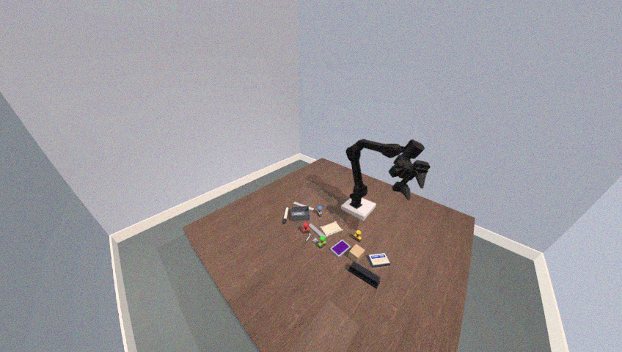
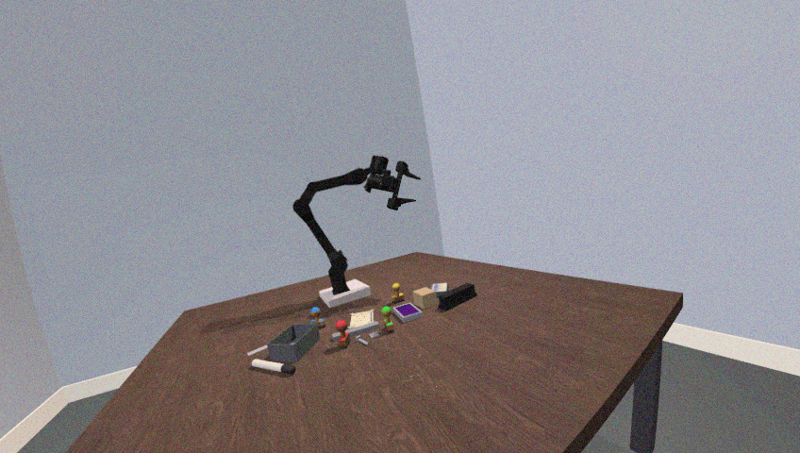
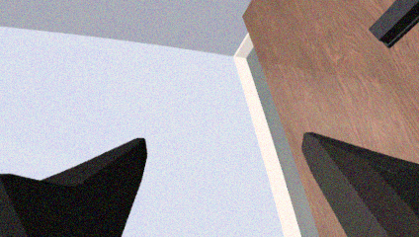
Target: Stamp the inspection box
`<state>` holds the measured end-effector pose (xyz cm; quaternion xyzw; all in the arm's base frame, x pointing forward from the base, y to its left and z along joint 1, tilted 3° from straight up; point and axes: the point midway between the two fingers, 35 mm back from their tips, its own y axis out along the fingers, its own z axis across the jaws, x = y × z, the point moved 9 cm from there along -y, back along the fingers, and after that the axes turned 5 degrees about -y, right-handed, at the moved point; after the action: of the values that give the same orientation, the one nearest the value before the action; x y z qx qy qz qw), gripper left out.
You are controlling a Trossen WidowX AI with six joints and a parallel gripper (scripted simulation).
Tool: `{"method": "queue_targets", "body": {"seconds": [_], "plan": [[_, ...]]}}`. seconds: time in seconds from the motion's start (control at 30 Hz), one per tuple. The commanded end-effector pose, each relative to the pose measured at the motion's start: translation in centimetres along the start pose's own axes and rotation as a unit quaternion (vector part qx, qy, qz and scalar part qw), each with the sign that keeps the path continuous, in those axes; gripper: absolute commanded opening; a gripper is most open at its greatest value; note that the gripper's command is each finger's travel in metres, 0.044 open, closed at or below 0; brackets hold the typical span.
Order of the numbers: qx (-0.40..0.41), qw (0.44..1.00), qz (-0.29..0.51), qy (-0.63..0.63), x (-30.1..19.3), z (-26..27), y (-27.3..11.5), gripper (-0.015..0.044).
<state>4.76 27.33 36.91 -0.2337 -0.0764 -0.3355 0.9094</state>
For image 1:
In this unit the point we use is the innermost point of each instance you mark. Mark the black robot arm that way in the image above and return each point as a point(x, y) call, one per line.
point(410, 151)

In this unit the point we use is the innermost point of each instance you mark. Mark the cream paper card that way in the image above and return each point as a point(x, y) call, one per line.
point(331, 228)

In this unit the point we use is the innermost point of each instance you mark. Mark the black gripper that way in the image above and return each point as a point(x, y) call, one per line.
point(417, 169)

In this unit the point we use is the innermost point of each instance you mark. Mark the tan box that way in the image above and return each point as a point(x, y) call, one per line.
point(356, 253)

